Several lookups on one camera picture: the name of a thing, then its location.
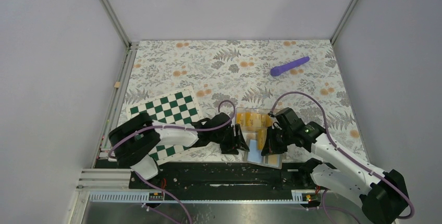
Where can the clear acrylic card box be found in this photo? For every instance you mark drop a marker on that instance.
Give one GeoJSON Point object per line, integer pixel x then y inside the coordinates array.
{"type": "Point", "coordinates": [255, 110]}

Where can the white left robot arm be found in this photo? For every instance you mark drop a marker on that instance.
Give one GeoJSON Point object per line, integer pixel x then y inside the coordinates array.
{"type": "Point", "coordinates": [132, 141]}

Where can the floral patterned table mat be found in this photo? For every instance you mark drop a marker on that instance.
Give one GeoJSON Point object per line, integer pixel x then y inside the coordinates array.
{"type": "Point", "coordinates": [229, 72]}

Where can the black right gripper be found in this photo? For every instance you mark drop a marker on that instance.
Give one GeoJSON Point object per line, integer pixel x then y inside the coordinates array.
{"type": "Point", "coordinates": [270, 147]}

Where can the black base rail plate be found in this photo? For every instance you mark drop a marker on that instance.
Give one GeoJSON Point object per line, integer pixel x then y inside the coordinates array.
{"type": "Point", "coordinates": [222, 182]}

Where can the gold VIP card stack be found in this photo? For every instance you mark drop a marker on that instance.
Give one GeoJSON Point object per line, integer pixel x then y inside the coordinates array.
{"type": "Point", "coordinates": [250, 121]}

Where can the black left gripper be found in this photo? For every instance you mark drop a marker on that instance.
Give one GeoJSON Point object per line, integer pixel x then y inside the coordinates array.
{"type": "Point", "coordinates": [237, 140]}

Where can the green white chessboard mat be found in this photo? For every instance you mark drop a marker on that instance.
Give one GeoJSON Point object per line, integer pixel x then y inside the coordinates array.
{"type": "Point", "coordinates": [181, 107]}

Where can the purple cylindrical tool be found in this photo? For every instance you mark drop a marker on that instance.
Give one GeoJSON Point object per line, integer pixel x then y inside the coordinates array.
{"type": "Point", "coordinates": [278, 70]}

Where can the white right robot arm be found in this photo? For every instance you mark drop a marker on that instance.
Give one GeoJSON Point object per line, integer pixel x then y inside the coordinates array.
{"type": "Point", "coordinates": [381, 195]}

